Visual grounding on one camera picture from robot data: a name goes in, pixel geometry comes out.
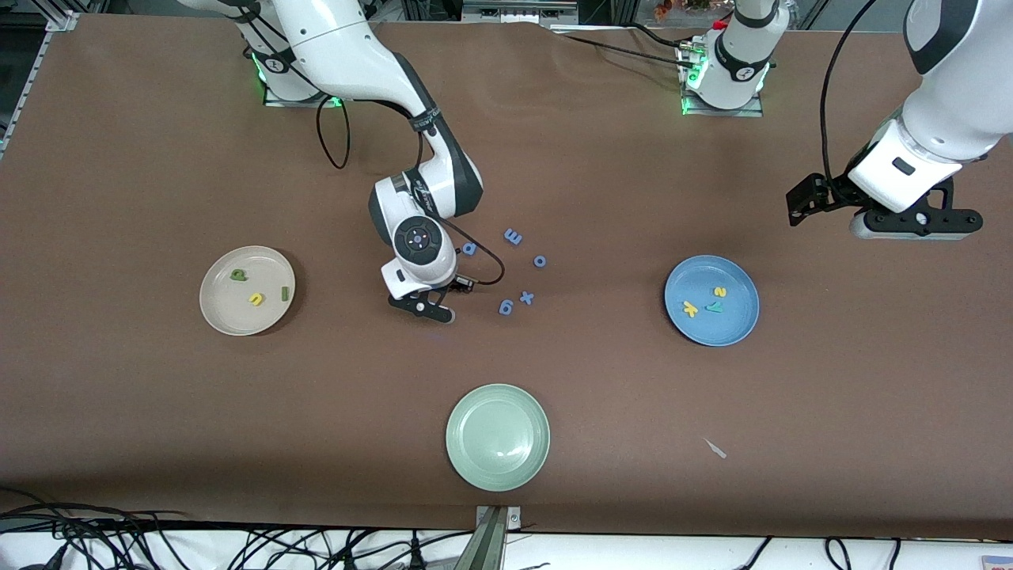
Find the white tape scrap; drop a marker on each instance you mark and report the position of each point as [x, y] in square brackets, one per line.
[716, 450]

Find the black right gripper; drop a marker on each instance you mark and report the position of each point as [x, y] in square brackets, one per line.
[453, 283]

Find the aluminium frame rail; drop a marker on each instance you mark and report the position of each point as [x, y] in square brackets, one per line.
[35, 79]

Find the grey equipment box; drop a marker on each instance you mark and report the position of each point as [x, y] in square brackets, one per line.
[514, 9]

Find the orange brown object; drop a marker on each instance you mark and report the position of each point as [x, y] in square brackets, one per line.
[681, 6]

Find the pale green round plate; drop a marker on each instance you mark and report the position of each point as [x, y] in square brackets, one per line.
[498, 437]

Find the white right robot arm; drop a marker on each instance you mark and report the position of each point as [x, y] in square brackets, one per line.
[340, 47]

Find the blue foam letter g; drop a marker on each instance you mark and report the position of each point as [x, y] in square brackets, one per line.
[506, 307]

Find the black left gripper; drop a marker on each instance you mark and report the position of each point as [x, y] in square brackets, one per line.
[833, 190]

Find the blue foam letter m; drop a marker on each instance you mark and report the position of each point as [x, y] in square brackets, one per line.
[513, 237]

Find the pink blue card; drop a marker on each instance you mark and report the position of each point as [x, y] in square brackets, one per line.
[999, 563]

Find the beige round plate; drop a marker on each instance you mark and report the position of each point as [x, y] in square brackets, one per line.
[229, 313]

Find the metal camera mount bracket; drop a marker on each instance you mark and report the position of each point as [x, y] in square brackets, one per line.
[495, 546]

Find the blue round plate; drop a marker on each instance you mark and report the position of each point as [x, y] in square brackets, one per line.
[696, 277]

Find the brown table cover sheet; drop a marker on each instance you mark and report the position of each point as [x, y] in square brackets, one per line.
[554, 142]

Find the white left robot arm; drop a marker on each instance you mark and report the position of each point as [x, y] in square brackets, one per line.
[957, 111]

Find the yellow foam letter k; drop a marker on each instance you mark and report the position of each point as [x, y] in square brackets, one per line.
[690, 309]

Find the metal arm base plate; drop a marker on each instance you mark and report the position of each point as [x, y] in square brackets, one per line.
[748, 112]
[277, 101]

